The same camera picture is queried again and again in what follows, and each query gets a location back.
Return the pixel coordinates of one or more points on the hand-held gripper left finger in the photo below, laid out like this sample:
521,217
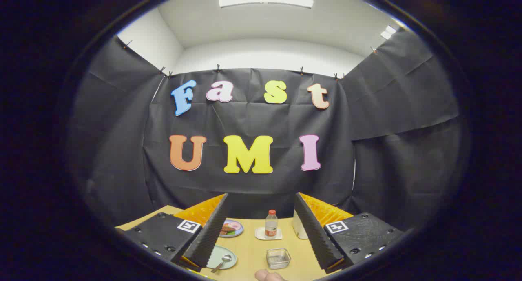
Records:
208,240

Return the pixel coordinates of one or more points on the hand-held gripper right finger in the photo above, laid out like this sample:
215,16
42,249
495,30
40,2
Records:
318,240

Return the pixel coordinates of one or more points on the pale green plate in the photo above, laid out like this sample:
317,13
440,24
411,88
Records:
218,254

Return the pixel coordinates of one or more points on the long brown meat piece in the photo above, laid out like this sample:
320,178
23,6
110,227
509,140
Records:
227,231

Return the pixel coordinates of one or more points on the white toaster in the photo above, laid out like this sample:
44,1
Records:
297,228

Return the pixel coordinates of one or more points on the pink ham slice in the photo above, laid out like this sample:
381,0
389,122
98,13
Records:
235,224

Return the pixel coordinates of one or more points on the blue oval plate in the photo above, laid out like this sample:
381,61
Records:
239,231

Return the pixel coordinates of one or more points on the clear red-capped water bottle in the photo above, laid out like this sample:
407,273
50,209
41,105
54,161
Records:
271,226

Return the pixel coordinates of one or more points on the white square coaster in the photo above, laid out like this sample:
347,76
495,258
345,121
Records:
259,233

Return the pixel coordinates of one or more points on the black backdrop cloth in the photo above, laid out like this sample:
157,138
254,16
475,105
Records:
253,118

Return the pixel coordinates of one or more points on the small ceiling light panel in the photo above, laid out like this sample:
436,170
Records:
388,32

